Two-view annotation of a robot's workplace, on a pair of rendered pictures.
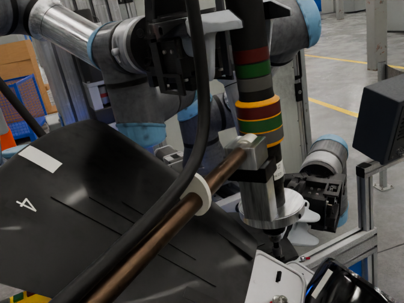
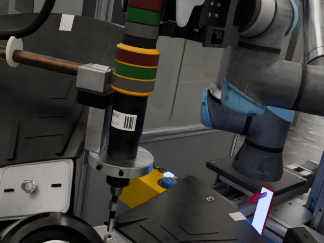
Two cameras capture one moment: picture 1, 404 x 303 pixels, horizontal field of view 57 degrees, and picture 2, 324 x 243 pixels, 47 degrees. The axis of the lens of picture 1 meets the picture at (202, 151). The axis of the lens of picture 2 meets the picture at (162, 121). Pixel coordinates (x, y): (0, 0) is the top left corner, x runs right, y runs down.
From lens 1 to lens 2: 0.49 m
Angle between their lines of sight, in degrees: 64
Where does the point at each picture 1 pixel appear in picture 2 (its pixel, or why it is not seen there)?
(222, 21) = not seen: outside the picture
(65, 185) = (53, 37)
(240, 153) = (74, 64)
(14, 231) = not seen: hidden behind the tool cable
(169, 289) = (13, 112)
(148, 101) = (243, 67)
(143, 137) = (225, 96)
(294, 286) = (53, 202)
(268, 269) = (59, 175)
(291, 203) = (115, 161)
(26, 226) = not seen: hidden behind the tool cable
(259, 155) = (84, 77)
